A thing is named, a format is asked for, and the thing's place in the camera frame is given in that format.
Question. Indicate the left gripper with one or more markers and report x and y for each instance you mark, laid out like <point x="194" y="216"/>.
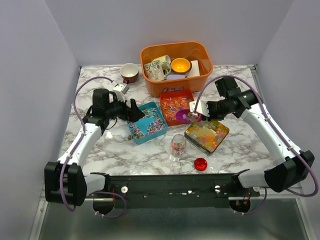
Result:
<point x="131" y="114"/>

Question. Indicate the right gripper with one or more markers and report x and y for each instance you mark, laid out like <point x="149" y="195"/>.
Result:
<point x="212" y="116"/>

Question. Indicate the teal candy tray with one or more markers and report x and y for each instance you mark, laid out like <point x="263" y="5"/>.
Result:
<point x="151" y="126"/>

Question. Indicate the gold tin candy tray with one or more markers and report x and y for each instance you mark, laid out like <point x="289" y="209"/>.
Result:
<point x="206" y="135"/>

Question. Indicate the purple plastic scoop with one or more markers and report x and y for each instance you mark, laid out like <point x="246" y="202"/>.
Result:
<point x="187" y="116"/>

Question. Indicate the orange candy tray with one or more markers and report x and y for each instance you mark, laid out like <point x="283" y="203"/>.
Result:
<point x="172" y="102"/>

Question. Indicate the clear plastic jar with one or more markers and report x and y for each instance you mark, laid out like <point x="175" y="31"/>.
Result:
<point x="177" y="146"/>

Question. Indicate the orange plastic bin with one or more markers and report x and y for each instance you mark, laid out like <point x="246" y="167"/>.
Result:
<point x="190" y="50"/>

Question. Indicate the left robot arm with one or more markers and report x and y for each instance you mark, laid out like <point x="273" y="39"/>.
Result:
<point x="64" y="180"/>

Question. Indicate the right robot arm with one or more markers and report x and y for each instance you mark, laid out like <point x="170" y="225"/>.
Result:
<point x="293" y="165"/>

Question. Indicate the maroon white cup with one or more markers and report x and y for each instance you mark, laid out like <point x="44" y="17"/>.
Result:
<point x="129" y="72"/>

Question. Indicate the floral patterned mug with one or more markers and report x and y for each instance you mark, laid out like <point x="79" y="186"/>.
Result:
<point x="158" y="69"/>

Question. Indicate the lavender cup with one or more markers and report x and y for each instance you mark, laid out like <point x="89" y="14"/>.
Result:
<point x="175" y="76"/>

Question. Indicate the red jar lid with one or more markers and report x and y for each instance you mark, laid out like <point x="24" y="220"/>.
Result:
<point x="200" y="164"/>

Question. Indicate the orange black bowl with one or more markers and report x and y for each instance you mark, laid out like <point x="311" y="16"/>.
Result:
<point x="181" y="65"/>

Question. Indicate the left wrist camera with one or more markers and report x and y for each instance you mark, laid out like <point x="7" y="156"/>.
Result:
<point x="120" y="89"/>

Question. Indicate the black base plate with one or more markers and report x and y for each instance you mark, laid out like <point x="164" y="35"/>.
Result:
<point x="169" y="191"/>

